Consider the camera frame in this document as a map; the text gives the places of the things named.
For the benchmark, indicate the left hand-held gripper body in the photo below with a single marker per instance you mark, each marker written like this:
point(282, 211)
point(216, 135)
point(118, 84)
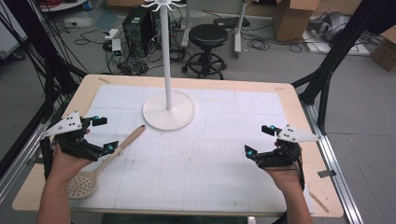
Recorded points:
point(70, 124)

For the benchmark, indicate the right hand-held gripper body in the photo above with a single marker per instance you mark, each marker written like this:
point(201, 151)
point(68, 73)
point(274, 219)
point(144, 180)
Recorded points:
point(281, 154)

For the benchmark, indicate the person's right hand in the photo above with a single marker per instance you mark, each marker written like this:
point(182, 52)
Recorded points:
point(285, 179)

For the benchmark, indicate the person's left hand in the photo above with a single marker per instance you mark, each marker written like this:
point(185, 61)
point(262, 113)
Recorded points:
point(67, 165)

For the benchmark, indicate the wooden slotted spoon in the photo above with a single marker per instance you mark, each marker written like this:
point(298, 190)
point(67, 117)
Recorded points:
point(109, 158)

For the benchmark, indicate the white grid mat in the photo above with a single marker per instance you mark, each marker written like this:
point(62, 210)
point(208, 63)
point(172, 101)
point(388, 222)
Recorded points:
point(202, 161)

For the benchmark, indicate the grey tape strip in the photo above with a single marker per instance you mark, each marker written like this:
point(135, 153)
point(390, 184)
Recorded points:
point(327, 173)

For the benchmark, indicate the thin wooden stick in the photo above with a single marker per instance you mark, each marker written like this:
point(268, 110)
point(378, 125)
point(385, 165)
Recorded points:
point(318, 202)

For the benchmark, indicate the white hook stand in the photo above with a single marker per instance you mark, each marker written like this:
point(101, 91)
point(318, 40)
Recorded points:
point(168, 109)

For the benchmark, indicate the white power adapter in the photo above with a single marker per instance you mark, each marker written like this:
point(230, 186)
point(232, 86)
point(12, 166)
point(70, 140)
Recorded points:
point(116, 46)

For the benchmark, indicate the white power strip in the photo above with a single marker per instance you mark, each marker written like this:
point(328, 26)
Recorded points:
point(111, 33)

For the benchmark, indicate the black computer tower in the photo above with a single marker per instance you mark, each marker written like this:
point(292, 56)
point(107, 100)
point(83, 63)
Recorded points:
point(138, 29)

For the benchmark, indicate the white stand leg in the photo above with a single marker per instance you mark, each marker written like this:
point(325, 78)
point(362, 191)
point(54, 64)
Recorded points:
point(239, 28)
point(186, 23)

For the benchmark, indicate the black round stool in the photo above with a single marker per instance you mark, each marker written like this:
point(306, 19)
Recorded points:
point(208, 37)

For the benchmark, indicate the large cardboard box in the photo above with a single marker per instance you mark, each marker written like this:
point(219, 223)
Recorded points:
point(292, 20)

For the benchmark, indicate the black flat device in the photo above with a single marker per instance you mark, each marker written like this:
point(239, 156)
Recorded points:
point(232, 21)

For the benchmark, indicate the grey bag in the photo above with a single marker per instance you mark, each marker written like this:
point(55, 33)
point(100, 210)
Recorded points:
point(331, 26)

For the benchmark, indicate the small cardboard box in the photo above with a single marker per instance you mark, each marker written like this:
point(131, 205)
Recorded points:
point(384, 51)

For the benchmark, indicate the aluminium rail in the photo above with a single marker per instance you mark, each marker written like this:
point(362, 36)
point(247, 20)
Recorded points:
point(334, 161)
point(18, 158)

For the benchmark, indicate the black metal frame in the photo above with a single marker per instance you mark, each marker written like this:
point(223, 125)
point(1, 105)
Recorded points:
point(336, 53)
point(37, 46)

